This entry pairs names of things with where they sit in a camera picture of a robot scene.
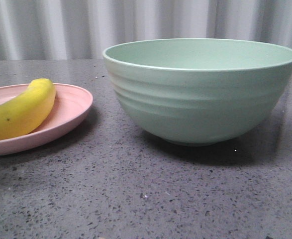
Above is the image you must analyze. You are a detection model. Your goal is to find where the yellow banana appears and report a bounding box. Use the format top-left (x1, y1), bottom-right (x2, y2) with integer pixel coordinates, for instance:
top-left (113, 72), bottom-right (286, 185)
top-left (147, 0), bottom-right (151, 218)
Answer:
top-left (0, 78), bottom-right (56, 140)

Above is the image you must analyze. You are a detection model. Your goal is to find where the pink plate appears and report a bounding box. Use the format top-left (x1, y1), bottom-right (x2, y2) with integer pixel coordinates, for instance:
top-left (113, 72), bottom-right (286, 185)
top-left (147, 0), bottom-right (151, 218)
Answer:
top-left (0, 83), bottom-right (93, 156)

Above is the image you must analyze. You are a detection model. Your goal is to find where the green ribbed bowl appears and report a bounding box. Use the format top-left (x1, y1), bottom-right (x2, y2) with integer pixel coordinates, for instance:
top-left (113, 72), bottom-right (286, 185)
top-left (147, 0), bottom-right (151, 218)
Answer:
top-left (103, 38), bottom-right (292, 145)

